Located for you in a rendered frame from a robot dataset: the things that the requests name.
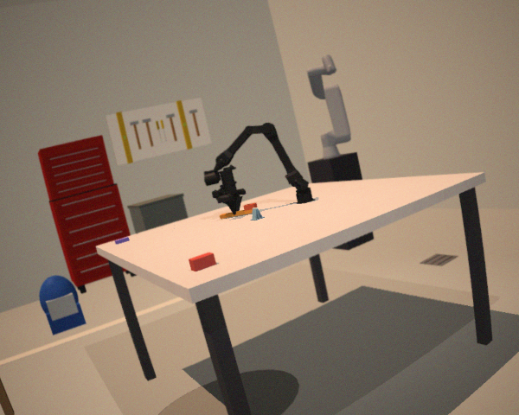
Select purple rectangular block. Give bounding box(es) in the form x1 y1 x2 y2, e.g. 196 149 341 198
115 237 129 245

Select red rectangular block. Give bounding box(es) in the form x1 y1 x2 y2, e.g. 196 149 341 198
189 252 216 271

